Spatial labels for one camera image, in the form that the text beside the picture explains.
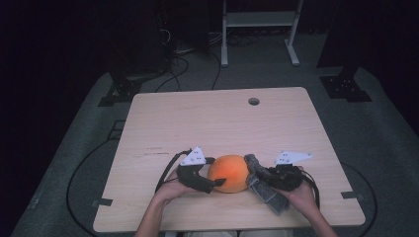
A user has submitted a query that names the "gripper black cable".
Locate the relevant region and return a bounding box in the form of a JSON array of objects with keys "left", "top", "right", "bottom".
[
  {"left": 154, "top": 149, "right": 193, "bottom": 194},
  {"left": 301, "top": 170, "right": 321, "bottom": 210}
]

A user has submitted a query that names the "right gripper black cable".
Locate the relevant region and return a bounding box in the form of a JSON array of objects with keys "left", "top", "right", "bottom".
[{"left": 301, "top": 170, "right": 321, "bottom": 210}]

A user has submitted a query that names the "black stand base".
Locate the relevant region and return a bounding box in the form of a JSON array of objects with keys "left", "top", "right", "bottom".
[
  {"left": 319, "top": 65, "right": 374, "bottom": 103},
  {"left": 98, "top": 73, "right": 143, "bottom": 108}
]

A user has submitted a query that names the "black computer tower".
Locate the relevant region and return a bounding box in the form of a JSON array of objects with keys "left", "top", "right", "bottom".
[{"left": 157, "top": 0, "right": 211, "bottom": 55}]

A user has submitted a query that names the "person's left hand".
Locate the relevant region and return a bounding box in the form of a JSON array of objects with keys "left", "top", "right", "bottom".
[{"left": 151, "top": 171, "right": 199, "bottom": 207}]

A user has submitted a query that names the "thin black background cable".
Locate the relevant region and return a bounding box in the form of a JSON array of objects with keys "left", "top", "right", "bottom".
[
  {"left": 210, "top": 51, "right": 222, "bottom": 91},
  {"left": 154, "top": 55, "right": 191, "bottom": 93}
]

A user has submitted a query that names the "person's right hand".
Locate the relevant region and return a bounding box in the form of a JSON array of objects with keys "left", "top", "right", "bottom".
[{"left": 279, "top": 166, "right": 319, "bottom": 216}]

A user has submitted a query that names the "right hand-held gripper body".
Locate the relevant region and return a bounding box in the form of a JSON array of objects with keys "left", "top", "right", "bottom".
[{"left": 274, "top": 150, "right": 313, "bottom": 193}]

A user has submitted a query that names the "orange plush toy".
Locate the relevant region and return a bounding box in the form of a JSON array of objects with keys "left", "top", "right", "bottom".
[{"left": 207, "top": 154, "right": 251, "bottom": 195}]

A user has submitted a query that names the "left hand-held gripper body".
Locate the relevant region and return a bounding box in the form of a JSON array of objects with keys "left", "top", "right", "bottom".
[{"left": 175, "top": 146, "right": 208, "bottom": 192}]

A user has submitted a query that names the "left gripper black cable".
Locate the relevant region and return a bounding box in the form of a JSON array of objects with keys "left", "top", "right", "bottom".
[{"left": 154, "top": 149, "right": 193, "bottom": 194}]

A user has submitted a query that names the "black tape piece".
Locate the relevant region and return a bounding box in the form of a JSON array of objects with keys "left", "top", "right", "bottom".
[
  {"left": 91, "top": 197, "right": 114, "bottom": 207},
  {"left": 340, "top": 191, "right": 366, "bottom": 202}
]

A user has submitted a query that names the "white metal table frame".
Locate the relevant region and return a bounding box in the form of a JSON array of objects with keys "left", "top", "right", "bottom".
[{"left": 220, "top": 0, "right": 304, "bottom": 68}]

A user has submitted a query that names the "black floor cable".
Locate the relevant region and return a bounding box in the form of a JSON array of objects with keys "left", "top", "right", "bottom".
[
  {"left": 340, "top": 162, "right": 378, "bottom": 237},
  {"left": 66, "top": 139, "right": 115, "bottom": 237}
]

